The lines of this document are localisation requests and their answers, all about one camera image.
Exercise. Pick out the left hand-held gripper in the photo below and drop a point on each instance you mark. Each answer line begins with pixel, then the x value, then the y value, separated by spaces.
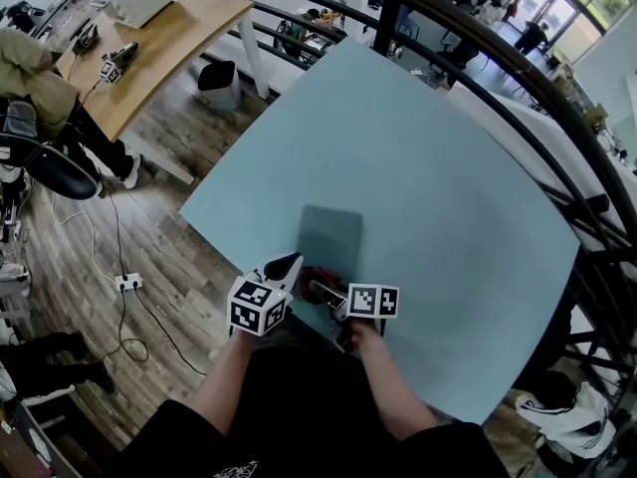
pixel 259 307

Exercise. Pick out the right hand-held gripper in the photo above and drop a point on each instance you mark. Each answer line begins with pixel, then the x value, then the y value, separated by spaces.
pixel 370 301

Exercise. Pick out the red cloth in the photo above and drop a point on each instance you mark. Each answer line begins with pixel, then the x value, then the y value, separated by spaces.
pixel 318 281

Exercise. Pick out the person's left forearm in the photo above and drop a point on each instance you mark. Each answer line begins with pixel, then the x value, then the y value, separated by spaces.
pixel 224 381

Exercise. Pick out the person's right forearm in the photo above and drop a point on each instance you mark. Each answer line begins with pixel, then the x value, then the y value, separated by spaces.
pixel 393 391

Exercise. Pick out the person's black shirt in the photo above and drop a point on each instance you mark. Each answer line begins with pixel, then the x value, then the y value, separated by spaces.
pixel 308 416

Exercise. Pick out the white power strip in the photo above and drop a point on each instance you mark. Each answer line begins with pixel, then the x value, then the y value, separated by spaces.
pixel 129 282

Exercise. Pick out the grey waste bin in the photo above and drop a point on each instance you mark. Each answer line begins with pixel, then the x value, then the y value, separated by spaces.
pixel 219 85

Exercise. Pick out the white black striped jacket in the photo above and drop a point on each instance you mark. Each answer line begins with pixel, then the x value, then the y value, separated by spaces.
pixel 572 416

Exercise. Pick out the black metal railing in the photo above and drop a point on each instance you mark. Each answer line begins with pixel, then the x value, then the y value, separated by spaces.
pixel 527 97

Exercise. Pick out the black office chair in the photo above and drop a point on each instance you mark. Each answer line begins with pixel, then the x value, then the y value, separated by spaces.
pixel 45 157

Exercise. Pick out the wooden desk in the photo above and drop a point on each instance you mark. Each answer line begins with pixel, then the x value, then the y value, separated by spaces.
pixel 149 58

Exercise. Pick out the spare hand-held gripper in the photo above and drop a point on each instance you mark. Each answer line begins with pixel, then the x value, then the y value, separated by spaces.
pixel 118 63

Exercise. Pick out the black device on desk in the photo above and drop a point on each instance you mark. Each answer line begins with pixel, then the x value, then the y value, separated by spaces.
pixel 85 38

